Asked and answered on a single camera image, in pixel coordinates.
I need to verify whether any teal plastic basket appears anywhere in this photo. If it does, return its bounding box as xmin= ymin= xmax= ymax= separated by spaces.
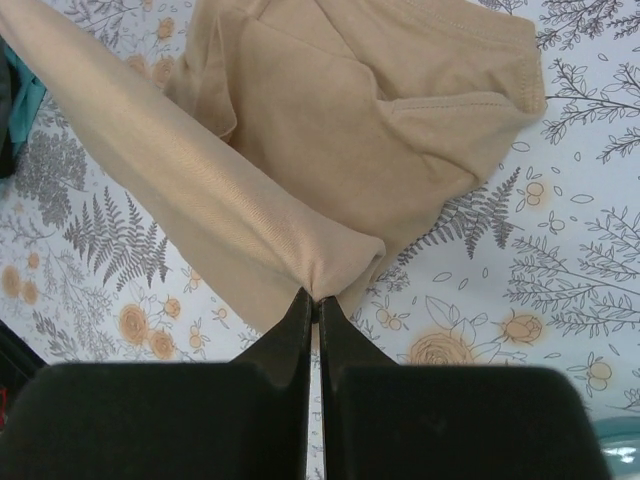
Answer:
xmin=590 ymin=402 xmax=639 ymax=479

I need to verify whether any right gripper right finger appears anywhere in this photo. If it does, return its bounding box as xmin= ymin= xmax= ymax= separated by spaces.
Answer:
xmin=318 ymin=298 xmax=605 ymax=480

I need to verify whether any floral table cloth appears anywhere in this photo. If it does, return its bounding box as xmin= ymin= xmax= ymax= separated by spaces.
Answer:
xmin=0 ymin=0 xmax=640 ymax=480

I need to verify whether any dark grey folded t shirt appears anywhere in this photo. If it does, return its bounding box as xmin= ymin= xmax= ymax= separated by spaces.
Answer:
xmin=0 ymin=41 xmax=20 ymax=179

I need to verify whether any tan t shirt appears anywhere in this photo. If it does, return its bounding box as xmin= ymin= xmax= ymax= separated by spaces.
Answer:
xmin=1 ymin=1 xmax=545 ymax=331

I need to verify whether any teal folded t shirt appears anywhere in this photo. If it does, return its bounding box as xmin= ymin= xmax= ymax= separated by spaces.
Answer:
xmin=4 ymin=46 xmax=46 ymax=157

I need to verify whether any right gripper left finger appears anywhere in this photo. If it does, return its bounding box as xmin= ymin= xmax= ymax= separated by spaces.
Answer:
xmin=1 ymin=291 xmax=311 ymax=479

